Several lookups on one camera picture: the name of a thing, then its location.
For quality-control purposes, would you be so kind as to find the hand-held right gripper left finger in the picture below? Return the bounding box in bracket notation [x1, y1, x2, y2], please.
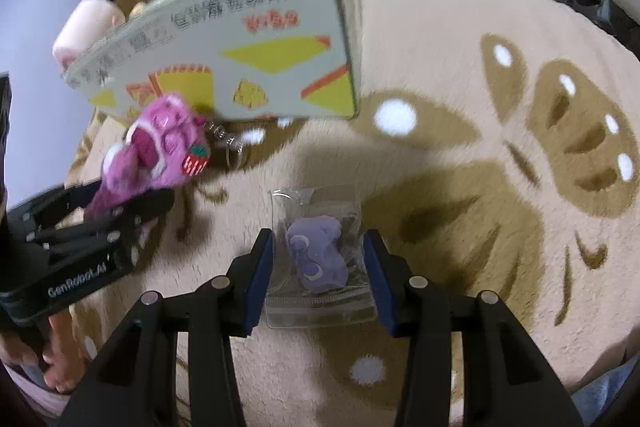
[59, 228, 275, 427]

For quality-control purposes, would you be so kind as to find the person's left hand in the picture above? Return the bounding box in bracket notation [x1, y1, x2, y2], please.
[0, 307, 98, 395]

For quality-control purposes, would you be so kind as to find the person's blue jeans leg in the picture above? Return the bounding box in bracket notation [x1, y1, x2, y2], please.
[570, 354, 640, 427]

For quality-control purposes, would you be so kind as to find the pink plush bear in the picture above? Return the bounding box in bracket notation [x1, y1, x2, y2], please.
[84, 93, 247, 224]

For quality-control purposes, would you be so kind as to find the printed cardboard box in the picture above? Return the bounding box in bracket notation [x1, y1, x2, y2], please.
[64, 0, 363, 122]

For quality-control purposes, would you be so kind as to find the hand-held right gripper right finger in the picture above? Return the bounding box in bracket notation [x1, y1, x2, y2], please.
[363, 229, 586, 427]

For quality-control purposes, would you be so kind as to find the pale pink soft toy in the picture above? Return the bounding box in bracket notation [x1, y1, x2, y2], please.
[52, 0, 125, 70]

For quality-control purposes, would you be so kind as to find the purple plush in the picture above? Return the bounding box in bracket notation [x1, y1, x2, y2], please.
[267, 186, 377, 329]

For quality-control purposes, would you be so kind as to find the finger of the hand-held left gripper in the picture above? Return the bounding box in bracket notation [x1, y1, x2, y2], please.
[7, 181, 103, 233]
[27, 188, 176, 268]

